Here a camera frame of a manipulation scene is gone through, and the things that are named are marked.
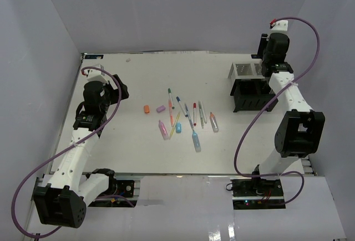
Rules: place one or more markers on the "right blue table label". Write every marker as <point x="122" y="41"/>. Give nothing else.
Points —
<point x="255" y="56"/>

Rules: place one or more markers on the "blue capped marker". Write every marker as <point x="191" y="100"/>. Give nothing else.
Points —
<point x="181" y="106"/>

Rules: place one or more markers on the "pink stubby highlighter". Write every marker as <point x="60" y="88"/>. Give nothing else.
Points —
<point x="163" y="130"/>

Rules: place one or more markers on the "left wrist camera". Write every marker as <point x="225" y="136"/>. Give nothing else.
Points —
<point x="95" y="75"/>

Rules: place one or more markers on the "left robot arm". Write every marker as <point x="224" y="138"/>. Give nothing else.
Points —
<point x="64" y="199"/>

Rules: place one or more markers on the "green capped marker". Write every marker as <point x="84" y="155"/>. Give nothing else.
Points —
<point x="171" y="98"/>

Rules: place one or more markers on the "orange stubby highlighter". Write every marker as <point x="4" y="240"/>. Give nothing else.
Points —
<point x="214" y="124"/>

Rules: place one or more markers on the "blue highlighter cap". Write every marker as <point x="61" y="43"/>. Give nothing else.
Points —
<point x="178" y="127"/>

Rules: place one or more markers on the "left blue table label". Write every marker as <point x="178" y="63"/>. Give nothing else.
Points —
<point x="94" y="56"/>

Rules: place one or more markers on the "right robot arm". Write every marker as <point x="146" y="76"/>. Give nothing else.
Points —
<point x="300" y="130"/>

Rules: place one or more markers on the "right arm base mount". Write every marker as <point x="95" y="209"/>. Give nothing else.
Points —
<point x="256" y="194"/>

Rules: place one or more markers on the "red capped marker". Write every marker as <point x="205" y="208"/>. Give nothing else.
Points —
<point x="194" y="114"/>

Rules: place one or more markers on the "blue table label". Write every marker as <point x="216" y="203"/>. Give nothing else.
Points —
<point x="255" y="56"/>
<point x="94" y="56"/>

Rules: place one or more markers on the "white mesh organizer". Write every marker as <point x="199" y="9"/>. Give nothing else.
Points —
<point x="245" y="71"/>

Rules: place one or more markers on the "purple highlighter cap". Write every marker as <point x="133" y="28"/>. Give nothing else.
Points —
<point x="160" y="109"/>

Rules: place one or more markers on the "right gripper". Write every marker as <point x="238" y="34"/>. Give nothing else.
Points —
<point x="263" y="45"/>

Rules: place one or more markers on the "blue stubby highlighter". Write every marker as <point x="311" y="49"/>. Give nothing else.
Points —
<point x="196" y="141"/>

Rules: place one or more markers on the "orange highlighter cap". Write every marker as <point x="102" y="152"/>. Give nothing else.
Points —
<point x="146" y="109"/>

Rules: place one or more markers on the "black mesh organizer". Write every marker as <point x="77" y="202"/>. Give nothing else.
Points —
<point x="251" y="94"/>

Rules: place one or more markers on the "yellow slim highlighter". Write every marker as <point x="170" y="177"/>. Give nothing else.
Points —
<point x="174" y="125"/>

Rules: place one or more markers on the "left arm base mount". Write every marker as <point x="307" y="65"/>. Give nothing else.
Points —
<point x="128" y="189"/>

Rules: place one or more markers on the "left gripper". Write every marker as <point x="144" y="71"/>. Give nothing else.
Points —
<point x="115" y="92"/>

